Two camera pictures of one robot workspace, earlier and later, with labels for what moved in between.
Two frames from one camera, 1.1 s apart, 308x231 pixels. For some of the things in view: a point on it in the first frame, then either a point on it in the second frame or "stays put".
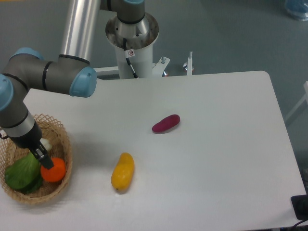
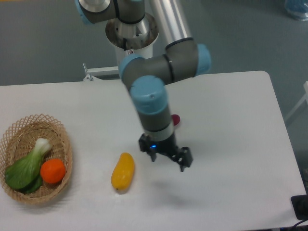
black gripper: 31,140 to 168,146
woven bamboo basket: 53,131 stays put
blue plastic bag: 298,8 stays put
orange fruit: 56,173 stays put
